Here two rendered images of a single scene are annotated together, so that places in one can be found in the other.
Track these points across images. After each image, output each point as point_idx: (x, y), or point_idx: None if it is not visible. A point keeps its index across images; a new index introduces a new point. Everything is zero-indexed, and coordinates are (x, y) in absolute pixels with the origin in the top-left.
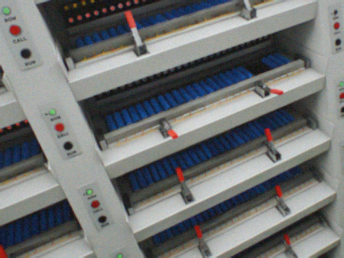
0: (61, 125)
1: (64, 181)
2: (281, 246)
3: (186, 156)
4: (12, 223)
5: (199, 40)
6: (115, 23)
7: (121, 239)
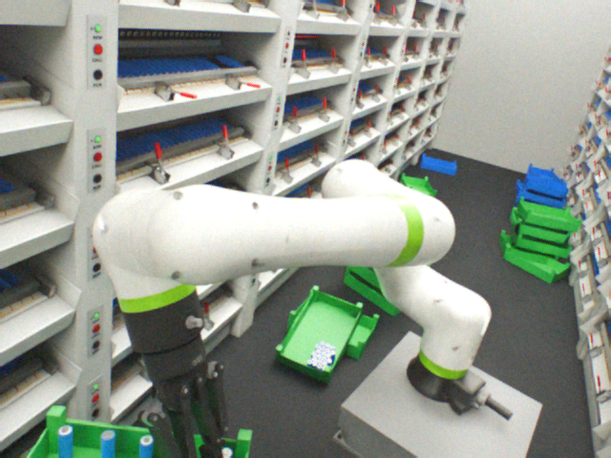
0: (101, 47)
1: (78, 117)
2: None
3: (140, 142)
4: None
5: (214, 12)
6: None
7: None
